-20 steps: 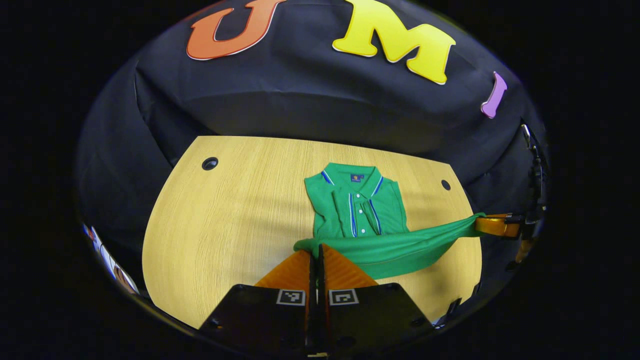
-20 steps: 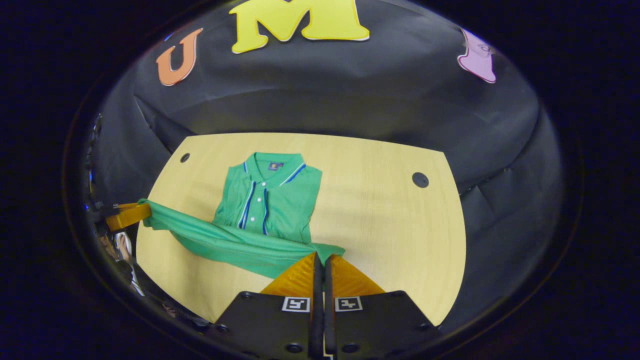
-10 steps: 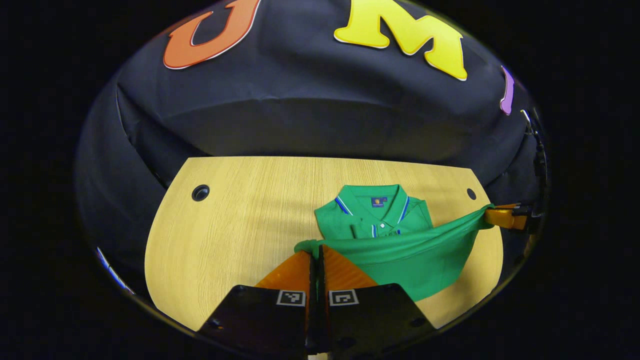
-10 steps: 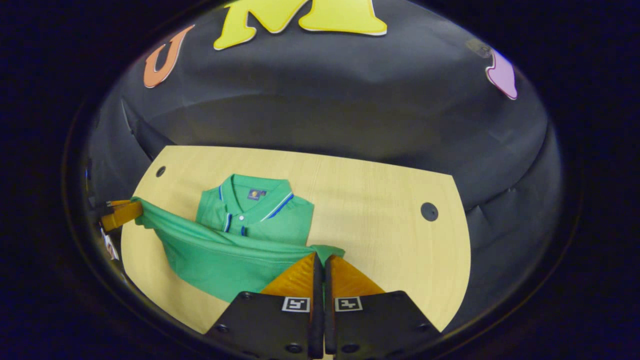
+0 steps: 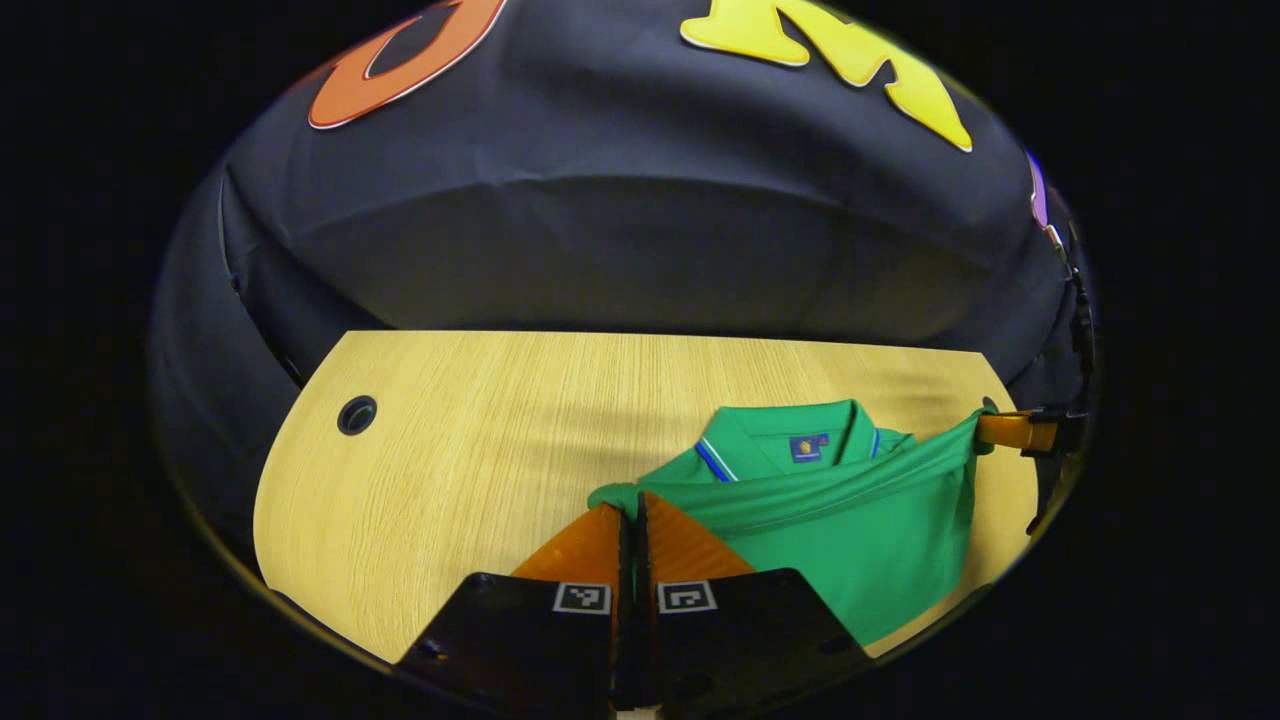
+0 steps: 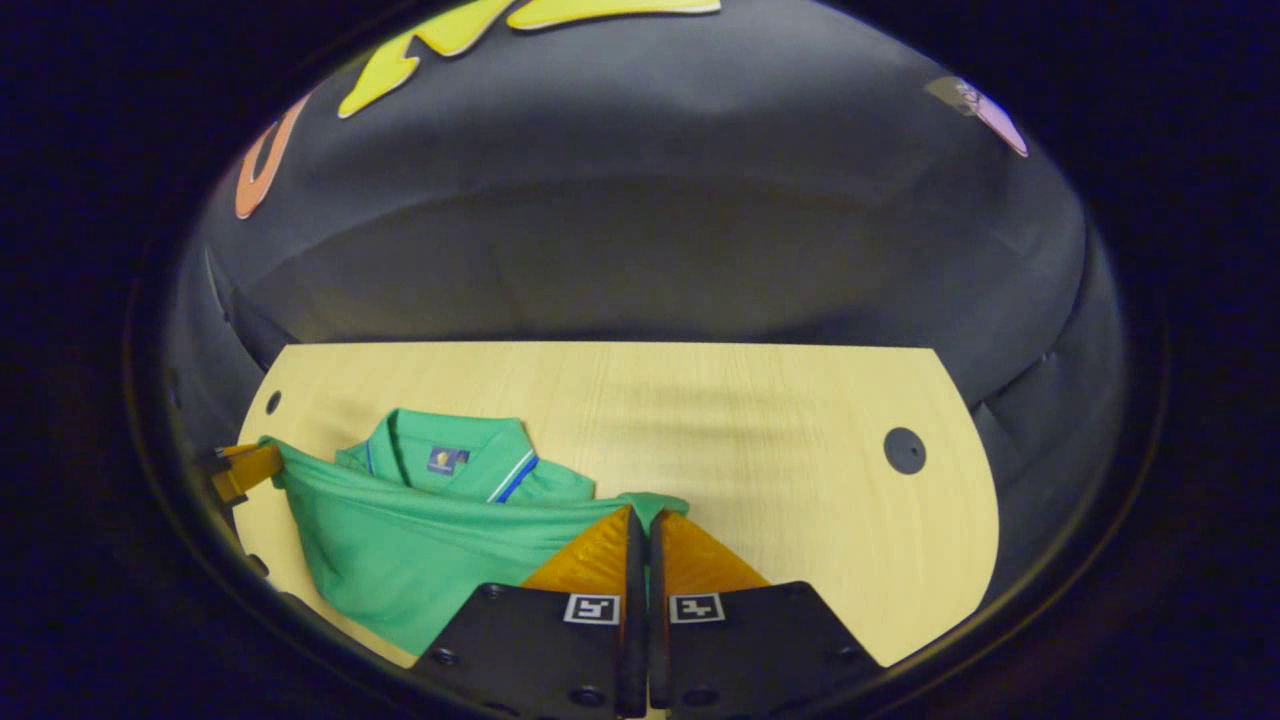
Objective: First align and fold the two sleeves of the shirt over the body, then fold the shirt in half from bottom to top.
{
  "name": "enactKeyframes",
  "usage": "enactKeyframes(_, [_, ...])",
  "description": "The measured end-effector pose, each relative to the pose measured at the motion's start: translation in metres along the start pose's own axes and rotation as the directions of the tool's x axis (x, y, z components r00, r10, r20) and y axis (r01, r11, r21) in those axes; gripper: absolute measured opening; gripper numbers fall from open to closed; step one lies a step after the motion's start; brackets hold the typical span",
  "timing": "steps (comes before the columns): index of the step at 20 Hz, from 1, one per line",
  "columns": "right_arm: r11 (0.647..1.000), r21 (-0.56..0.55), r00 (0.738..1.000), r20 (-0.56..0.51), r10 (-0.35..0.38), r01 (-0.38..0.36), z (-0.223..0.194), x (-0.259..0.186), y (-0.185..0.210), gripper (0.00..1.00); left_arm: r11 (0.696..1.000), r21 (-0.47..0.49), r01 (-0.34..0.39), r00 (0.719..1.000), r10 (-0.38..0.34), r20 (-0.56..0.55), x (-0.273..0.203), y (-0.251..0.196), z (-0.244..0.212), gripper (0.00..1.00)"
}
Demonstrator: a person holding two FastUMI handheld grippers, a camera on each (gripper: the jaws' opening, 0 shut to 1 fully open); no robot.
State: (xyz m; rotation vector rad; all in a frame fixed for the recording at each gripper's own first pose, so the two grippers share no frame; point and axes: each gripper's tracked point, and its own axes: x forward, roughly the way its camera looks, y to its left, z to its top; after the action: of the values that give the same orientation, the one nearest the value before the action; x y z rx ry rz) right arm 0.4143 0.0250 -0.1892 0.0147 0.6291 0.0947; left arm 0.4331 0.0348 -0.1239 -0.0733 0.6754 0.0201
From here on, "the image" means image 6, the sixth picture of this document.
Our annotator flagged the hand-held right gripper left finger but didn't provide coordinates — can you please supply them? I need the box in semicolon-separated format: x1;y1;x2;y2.
412;504;649;720

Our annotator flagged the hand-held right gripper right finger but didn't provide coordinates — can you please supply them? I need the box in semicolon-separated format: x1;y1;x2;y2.
648;509;887;720

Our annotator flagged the green T-shirt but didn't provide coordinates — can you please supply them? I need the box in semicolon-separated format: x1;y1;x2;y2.
258;407;691;657

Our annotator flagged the black backdrop cloth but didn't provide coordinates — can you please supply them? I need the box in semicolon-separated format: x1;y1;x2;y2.
160;0;1131;601

